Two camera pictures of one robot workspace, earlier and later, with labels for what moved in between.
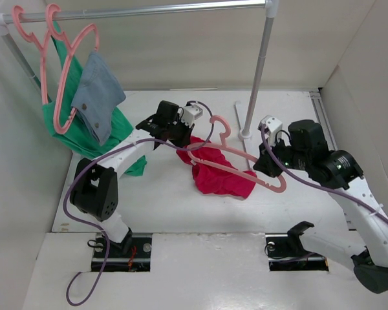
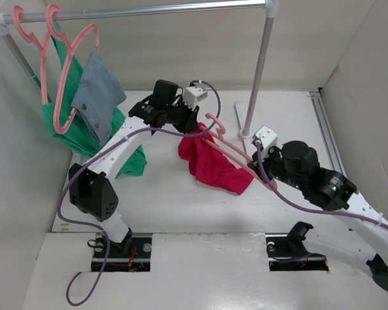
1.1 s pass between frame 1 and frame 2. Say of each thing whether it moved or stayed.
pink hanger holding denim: stayed
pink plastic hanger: moved
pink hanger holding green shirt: stayed
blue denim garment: stayed
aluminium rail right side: stayed
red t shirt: moved
